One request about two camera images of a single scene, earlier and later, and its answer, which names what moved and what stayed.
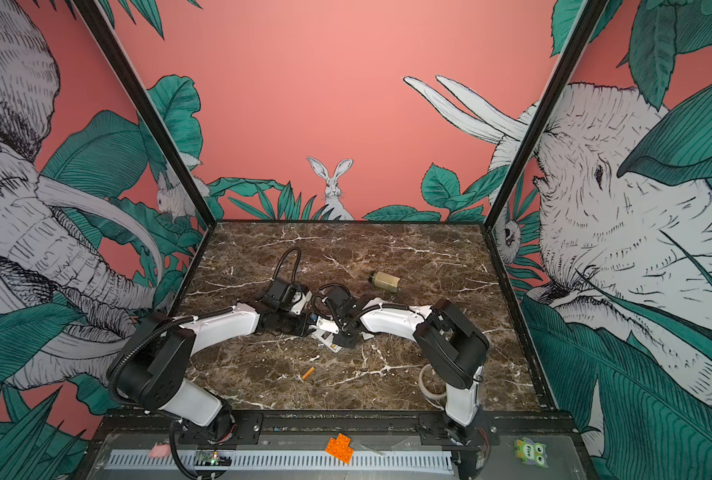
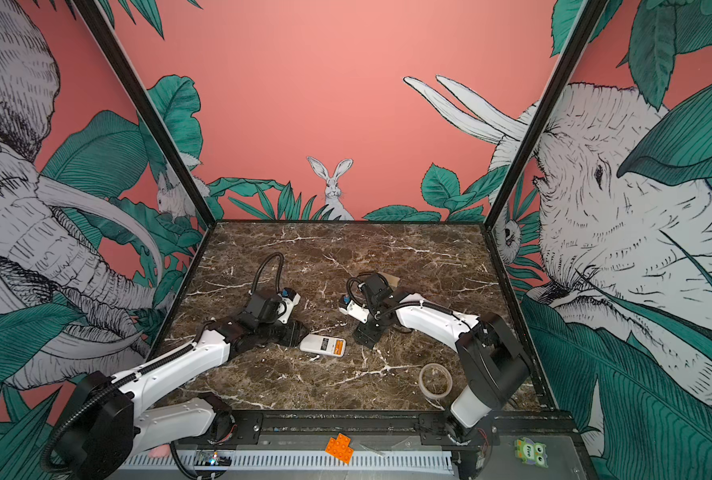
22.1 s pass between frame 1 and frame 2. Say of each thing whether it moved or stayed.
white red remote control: moved
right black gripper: moved
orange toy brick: stayed
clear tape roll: stayed
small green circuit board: stayed
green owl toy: stayed
